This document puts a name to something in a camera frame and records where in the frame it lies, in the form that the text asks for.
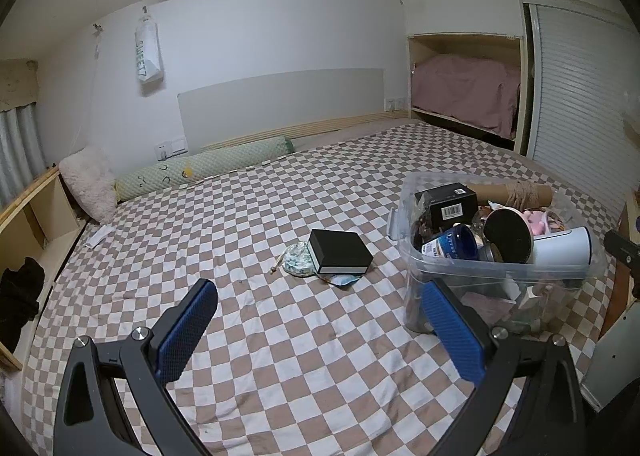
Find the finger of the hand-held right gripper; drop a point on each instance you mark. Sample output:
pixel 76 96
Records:
pixel 622 246

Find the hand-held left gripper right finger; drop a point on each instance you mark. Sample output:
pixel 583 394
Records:
pixel 450 331

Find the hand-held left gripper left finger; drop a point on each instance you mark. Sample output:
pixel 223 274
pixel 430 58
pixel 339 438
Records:
pixel 185 331

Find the white cylindrical appliance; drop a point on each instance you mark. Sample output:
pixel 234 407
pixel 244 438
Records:
pixel 560 248

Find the clear plastic container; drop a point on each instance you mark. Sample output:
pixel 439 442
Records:
pixel 500 281

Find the cardboard tube with twine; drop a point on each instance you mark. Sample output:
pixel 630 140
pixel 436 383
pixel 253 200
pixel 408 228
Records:
pixel 515 194

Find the blue jar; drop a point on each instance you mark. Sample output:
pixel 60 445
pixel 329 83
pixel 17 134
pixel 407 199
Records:
pixel 450 243

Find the pink toy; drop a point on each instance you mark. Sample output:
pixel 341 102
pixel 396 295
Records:
pixel 536 223

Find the checkered blanket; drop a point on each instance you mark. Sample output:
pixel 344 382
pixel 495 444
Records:
pixel 280 336

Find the round black pink-rimmed disc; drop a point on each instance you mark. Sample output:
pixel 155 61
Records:
pixel 507 236

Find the blue face mask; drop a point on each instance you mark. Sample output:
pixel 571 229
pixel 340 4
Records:
pixel 345 281

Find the small black barcode box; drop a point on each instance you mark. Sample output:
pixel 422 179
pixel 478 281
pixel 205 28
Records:
pixel 452 206

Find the small round patterned pouch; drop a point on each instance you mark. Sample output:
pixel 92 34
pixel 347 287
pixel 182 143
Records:
pixel 299 261

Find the black gift box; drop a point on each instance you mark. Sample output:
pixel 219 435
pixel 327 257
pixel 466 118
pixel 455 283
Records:
pixel 340 248

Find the white shutter door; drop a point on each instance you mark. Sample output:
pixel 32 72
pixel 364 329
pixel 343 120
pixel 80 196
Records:
pixel 585 101

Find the green bolster pillow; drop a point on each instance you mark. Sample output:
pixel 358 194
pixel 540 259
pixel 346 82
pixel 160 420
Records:
pixel 200 169

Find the black cloth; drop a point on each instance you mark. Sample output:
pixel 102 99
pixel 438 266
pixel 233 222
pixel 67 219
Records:
pixel 17 296

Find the fluffy white pillow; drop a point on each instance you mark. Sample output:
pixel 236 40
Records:
pixel 90 181

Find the wooden bedside shelf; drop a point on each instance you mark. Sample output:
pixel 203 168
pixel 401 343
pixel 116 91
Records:
pixel 30 216

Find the pink bedding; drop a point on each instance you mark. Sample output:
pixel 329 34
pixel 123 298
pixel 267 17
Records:
pixel 465 91

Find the grey curtain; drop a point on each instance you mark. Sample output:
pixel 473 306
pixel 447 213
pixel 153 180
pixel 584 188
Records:
pixel 17 146

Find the hanging white bag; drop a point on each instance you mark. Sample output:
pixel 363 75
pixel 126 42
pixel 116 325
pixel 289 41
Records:
pixel 147 54

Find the white wall switch plate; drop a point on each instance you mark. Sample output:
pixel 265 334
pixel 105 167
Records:
pixel 171 146

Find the small white wall socket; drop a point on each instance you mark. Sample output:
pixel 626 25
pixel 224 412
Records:
pixel 395 104

